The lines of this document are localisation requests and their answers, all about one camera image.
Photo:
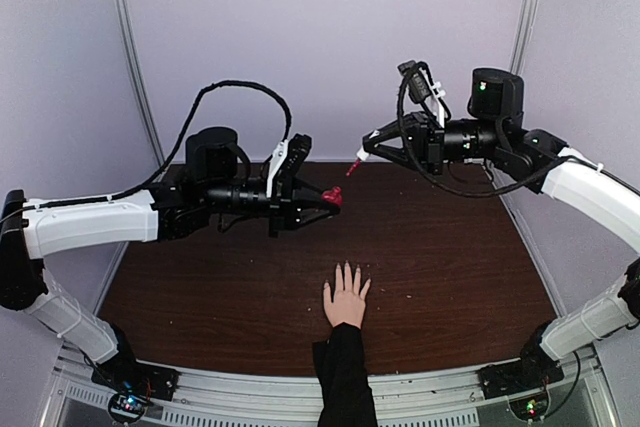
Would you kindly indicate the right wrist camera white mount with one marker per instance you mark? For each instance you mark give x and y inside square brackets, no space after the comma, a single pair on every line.
[418,84]

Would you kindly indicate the red nail polish bottle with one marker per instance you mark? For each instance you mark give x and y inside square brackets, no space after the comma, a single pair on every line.
[333,196]

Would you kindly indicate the black sleeved forearm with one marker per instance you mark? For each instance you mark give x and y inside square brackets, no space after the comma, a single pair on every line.
[339,365]

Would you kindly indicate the left aluminium corner post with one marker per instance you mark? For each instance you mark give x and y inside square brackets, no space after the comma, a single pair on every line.
[135,72]

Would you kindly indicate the aluminium corner post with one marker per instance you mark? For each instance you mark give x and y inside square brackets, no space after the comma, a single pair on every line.
[135,72]
[523,35]

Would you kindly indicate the aluminium front frame rail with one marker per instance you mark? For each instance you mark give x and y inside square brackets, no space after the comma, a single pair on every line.
[451,397]

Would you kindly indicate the right aluminium corner post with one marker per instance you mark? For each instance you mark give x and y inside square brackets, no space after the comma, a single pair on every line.
[523,35]

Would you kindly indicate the round circuit board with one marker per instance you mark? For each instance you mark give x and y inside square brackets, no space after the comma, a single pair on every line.
[529,408]
[127,408]

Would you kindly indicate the white nail polish cap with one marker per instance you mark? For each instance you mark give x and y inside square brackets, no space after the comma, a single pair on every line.
[361,156]

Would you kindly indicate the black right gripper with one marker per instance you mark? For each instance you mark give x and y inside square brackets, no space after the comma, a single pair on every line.
[427,139]

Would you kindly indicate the mannequin hand with long nails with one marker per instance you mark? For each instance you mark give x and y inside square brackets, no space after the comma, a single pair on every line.
[344,301]

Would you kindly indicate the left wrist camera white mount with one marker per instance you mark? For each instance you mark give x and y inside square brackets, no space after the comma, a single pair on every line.
[286,160]

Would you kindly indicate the left round circuit board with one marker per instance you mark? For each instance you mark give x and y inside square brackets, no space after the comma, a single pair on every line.
[127,408]

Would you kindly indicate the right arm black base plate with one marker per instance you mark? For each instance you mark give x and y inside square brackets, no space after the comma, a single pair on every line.
[507,379]

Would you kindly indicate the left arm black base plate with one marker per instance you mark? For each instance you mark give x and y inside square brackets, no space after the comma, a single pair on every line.
[145,381]

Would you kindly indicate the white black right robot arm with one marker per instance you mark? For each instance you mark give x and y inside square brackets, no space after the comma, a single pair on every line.
[545,164]

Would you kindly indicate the right round circuit board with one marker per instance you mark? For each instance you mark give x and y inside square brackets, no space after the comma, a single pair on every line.
[529,408]

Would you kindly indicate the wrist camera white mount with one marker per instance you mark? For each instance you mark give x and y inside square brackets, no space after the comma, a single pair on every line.
[418,84]
[286,160]

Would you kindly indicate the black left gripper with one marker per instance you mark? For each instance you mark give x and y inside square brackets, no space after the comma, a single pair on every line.
[284,190]

